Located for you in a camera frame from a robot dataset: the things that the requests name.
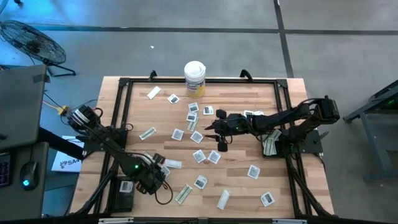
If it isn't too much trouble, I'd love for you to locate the black floor fan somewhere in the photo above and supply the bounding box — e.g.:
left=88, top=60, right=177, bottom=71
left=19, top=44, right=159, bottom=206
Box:
left=0, top=20, right=77, bottom=78

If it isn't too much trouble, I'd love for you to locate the white printed paper sheet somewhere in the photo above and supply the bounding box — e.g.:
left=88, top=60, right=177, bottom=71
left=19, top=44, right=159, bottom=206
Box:
left=51, top=135, right=85, bottom=173

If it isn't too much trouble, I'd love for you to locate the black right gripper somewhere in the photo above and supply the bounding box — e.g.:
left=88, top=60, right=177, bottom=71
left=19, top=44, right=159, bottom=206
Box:
left=204, top=109, right=249, bottom=152

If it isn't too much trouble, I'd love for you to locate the grey monitor back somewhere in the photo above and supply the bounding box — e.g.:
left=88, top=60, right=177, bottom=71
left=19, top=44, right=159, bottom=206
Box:
left=0, top=64, right=50, bottom=150

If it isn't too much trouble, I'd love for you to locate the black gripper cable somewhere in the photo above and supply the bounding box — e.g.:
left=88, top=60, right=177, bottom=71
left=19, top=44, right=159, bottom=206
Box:
left=154, top=181, right=174, bottom=206

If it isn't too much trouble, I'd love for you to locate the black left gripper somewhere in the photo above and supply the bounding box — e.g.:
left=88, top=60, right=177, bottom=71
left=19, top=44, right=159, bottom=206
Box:
left=136, top=154, right=167, bottom=195

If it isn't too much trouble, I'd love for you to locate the silver metal bracket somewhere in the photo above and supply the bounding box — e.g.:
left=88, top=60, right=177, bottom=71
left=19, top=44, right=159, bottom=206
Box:
left=98, top=217, right=134, bottom=224
left=272, top=218, right=308, bottom=224

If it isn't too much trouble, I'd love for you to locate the grey metal cart frame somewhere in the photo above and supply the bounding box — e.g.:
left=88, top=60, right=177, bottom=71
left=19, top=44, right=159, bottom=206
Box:
left=343, top=79, right=398, bottom=183

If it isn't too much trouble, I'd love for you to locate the yellow extension cable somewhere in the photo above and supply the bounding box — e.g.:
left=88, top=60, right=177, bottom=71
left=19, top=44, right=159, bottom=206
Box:
left=42, top=99, right=70, bottom=116

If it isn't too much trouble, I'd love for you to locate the black computer mouse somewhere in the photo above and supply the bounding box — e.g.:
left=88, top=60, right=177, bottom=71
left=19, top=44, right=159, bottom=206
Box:
left=19, top=161, right=40, bottom=191

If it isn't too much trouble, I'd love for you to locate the black keyboard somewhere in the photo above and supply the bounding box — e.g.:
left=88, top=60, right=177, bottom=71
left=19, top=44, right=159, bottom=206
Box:
left=0, top=151, right=12, bottom=189

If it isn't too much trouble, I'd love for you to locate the grey desk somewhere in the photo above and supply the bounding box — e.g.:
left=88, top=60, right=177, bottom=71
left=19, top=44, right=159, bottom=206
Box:
left=0, top=141, right=50, bottom=220

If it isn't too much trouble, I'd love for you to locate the black plastic mesh basket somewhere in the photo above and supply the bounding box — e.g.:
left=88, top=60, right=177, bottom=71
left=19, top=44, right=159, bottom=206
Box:
left=262, top=128, right=289, bottom=159
left=110, top=175, right=137, bottom=214

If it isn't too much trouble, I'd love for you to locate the yellow Lysol wipes canister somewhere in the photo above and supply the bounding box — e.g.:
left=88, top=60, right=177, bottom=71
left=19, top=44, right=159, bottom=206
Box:
left=183, top=60, right=207, bottom=100

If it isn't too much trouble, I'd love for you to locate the black metal bar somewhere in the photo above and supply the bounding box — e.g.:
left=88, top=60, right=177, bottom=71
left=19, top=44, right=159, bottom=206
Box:
left=37, top=126, right=86, bottom=160

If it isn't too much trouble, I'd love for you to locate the white oblong packet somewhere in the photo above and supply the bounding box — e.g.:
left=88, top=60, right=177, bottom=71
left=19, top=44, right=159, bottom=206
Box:
left=164, top=159, right=183, bottom=170
left=146, top=85, right=162, bottom=100
left=216, top=189, right=231, bottom=210

